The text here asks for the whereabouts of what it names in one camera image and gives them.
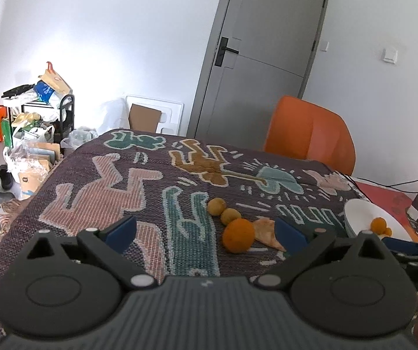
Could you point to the beige slippers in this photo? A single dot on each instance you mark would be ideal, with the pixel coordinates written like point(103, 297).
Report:
point(26, 118)

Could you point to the green box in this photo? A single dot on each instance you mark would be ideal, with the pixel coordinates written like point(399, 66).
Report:
point(7, 133)

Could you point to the white foam board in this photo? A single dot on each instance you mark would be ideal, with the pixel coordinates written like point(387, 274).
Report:
point(172, 113)

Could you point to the small yellow round fruit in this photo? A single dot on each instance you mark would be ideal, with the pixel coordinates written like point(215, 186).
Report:
point(216, 206)
point(230, 216)

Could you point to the bread roll back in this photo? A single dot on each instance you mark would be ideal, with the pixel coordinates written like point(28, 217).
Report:
point(266, 231)

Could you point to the white plastic bag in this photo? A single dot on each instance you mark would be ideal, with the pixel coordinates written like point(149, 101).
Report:
point(26, 167)

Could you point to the black slipper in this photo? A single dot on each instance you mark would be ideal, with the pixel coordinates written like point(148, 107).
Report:
point(5, 177)

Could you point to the plain kraft paper bag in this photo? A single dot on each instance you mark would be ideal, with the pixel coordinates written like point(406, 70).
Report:
point(46, 153)

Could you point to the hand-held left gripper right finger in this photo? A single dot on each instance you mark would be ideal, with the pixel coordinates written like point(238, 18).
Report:
point(289, 234)

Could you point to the large orange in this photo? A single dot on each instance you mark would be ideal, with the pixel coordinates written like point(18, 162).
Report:
point(238, 240)

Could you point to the black storage rack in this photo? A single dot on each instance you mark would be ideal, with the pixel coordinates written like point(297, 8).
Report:
point(66, 116)

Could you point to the printed woven blanket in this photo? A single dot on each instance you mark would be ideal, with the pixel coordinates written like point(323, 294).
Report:
point(121, 189)

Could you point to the small white wall switch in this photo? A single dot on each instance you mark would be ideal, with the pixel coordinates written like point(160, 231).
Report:
point(325, 46)

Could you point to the grey door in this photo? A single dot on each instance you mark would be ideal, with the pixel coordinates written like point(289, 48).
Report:
point(260, 62)

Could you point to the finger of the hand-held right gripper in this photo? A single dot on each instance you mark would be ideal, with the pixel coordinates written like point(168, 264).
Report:
point(411, 259)
point(393, 242)

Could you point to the black folded item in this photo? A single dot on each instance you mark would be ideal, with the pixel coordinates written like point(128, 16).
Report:
point(17, 91)

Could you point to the large white wall switch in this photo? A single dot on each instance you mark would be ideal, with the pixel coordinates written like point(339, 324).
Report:
point(390, 55)

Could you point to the white ceramic bowl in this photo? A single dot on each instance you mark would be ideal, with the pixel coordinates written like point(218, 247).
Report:
point(358, 215)

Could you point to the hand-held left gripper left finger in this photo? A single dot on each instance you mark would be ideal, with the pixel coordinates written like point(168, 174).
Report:
point(121, 233)

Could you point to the small orange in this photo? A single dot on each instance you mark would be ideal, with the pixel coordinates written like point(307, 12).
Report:
point(388, 232)
point(378, 225)

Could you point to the blue and white bag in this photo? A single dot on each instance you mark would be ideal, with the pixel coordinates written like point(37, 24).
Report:
point(46, 93)

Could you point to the red table cover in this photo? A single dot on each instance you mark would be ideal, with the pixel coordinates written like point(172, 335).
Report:
point(387, 198)

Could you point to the clear plastic bag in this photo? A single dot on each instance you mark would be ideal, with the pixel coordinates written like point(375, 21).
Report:
point(112, 115)

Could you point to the brown cardboard piece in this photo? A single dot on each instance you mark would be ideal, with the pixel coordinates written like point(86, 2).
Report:
point(145, 118)

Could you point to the orange chair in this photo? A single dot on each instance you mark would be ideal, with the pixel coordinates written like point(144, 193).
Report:
point(307, 131)

